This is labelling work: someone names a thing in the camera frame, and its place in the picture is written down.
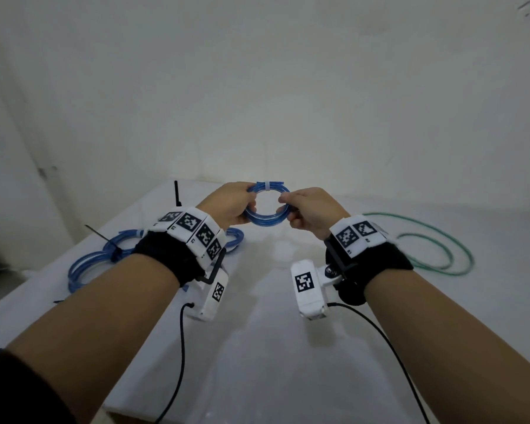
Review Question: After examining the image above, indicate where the person's right hand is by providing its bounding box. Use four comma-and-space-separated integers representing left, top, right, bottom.
279, 187, 352, 241

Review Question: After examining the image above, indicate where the person's left hand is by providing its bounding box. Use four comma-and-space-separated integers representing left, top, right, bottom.
198, 182, 258, 230

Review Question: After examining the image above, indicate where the blue tube coil white tie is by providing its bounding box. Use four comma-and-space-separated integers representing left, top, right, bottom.
242, 181, 292, 228

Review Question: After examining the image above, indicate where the person's right forearm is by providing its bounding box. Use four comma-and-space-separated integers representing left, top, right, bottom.
364, 268, 530, 424

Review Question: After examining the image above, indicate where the person's left forearm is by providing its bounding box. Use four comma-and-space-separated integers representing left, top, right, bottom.
4, 253, 181, 424

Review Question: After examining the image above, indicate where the left wristband with marker tiles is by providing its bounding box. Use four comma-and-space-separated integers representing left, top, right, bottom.
132, 207, 228, 287

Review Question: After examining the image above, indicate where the wristband with marker tiles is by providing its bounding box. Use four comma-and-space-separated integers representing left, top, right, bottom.
324, 215, 415, 306
132, 207, 228, 287

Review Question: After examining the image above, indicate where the right wristband with marker tiles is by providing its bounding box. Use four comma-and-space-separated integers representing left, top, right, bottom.
324, 215, 415, 306

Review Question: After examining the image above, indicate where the blue tube coil black tie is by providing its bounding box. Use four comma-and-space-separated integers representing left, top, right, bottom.
103, 228, 147, 263

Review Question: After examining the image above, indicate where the black sleeve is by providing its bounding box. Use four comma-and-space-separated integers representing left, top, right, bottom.
0, 348, 78, 424

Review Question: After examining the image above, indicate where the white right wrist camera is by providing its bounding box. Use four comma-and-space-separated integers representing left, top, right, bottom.
290, 259, 328, 322

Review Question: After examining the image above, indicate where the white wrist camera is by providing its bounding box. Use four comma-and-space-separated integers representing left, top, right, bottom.
290, 259, 328, 322
192, 266, 230, 323

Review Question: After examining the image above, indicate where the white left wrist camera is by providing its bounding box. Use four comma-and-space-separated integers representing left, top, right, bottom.
192, 266, 230, 323

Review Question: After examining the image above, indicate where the black left camera cable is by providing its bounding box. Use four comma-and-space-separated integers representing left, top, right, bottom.
154, 302, 196, 424

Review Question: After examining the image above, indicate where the black camera cable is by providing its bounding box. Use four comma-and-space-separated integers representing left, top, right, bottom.
326, 302, 430, 424
154, 302, 196, 424

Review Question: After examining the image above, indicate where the black right camera cable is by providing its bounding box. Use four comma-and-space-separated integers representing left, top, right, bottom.
326, 302, 430, 424

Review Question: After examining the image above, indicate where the green cable coil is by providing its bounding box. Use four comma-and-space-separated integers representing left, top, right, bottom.
362, 211, 475, 277

